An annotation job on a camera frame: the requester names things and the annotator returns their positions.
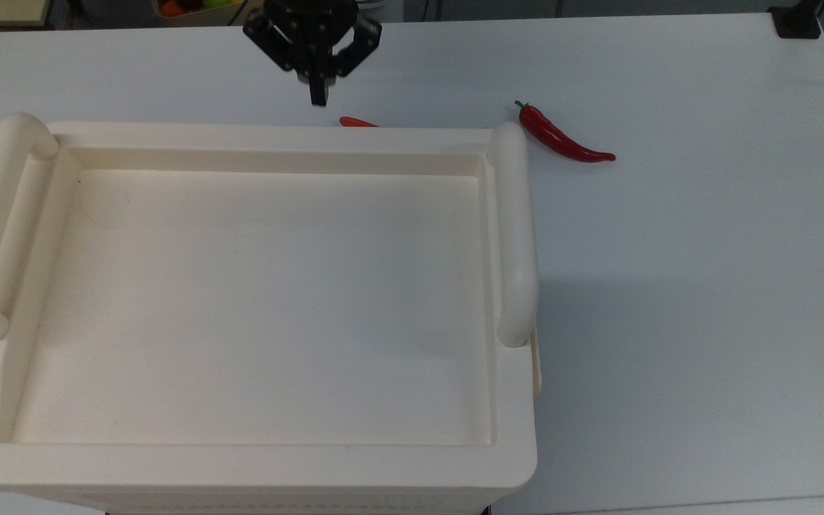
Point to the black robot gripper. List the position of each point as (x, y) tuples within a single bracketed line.
[(312, 36)]

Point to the partly hidden red chili pepper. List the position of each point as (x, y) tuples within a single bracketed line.
[(356, 122)]

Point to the basket with fruit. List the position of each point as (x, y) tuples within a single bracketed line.
[(197, 8)]

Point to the black table clamp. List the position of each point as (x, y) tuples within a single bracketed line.
[(797, 21)]

